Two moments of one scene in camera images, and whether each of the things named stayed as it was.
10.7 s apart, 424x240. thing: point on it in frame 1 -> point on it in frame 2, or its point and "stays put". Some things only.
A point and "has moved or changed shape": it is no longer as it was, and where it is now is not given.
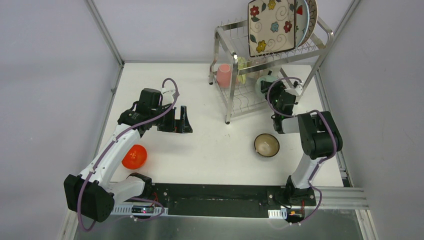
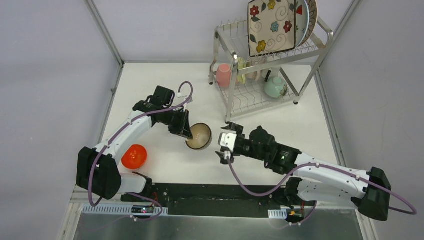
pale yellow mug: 242,63 stays put
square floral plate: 271,26 stays put
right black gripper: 277,87 -> 238,129
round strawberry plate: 302,22 stays put
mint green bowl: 269,78 has moved or changed shape
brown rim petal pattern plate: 313,22 stays put
